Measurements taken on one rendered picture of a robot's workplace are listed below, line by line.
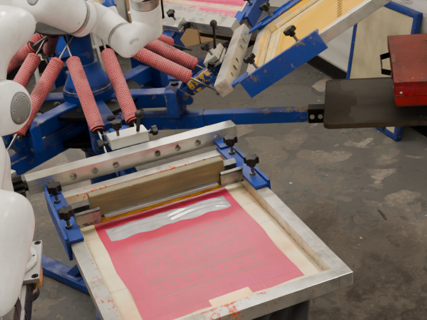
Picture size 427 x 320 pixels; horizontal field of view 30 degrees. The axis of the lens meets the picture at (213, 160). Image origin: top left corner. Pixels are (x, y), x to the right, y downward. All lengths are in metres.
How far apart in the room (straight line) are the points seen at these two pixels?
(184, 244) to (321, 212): 1.97
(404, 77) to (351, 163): 1.85
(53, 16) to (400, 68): 1.36
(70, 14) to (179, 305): 0.73
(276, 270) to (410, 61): 1.09
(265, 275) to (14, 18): 0.86
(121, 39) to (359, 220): 2.28
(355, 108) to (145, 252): 1.06
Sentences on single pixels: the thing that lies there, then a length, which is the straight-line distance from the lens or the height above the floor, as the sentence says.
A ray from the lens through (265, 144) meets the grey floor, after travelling 4.77.
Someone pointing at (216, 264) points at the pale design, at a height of 0.96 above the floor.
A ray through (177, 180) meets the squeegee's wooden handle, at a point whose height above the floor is 1.04.
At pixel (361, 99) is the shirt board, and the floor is 0.95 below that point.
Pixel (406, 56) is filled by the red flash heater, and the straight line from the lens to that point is 2.88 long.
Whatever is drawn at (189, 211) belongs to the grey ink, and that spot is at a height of 0.96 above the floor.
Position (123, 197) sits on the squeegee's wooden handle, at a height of 1.03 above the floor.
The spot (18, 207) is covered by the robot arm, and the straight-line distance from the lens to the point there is 1.30.
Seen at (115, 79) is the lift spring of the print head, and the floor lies 1.16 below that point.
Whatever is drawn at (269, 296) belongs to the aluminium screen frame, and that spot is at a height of 0.99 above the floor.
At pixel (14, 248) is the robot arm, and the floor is 1.46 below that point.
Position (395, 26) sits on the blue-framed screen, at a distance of 4.70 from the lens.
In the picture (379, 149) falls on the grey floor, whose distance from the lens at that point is 4.64.
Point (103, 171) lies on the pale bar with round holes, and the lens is 2.49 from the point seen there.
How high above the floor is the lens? 2.13
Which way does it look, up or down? 27 degrees down
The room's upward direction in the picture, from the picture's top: 7 degrees counter-clockwise
